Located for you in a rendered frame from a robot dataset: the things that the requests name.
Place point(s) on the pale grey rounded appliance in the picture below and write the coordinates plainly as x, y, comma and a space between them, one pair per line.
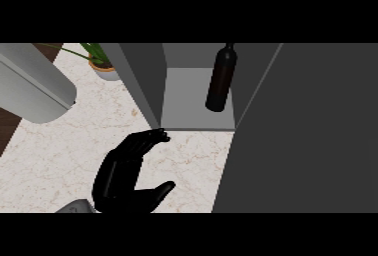
35, 86

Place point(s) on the dark wine bottle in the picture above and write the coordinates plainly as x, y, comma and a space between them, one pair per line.
221, 83

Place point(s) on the green potted plant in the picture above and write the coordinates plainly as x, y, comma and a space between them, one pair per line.
101, 63

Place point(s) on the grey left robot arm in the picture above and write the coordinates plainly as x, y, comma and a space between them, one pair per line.
76, 206

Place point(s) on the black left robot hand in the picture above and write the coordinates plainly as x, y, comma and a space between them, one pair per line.
119, 173

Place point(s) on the dark grey cabinet door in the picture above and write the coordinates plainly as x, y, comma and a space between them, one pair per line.
305, 133

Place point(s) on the grey open cabinet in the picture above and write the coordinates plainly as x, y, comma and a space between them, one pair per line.
197, 100

